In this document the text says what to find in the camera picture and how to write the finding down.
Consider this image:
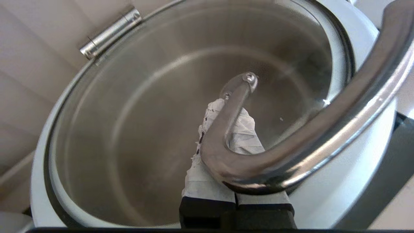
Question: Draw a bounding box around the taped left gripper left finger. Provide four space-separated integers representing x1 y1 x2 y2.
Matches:
180 99 236 227

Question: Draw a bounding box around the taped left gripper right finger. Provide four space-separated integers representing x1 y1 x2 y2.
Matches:
225 108 295 215

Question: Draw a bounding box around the white-rimmed glass lid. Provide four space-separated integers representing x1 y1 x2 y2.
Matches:
31 0 414 228

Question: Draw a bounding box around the deep white pot steel interior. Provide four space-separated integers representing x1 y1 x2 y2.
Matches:
49 0 333 227

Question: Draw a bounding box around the shallow white pot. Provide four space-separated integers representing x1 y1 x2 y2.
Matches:
0 212 34 233

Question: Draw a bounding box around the black glass induction cooktop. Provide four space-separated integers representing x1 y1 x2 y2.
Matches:
333 112 414 230

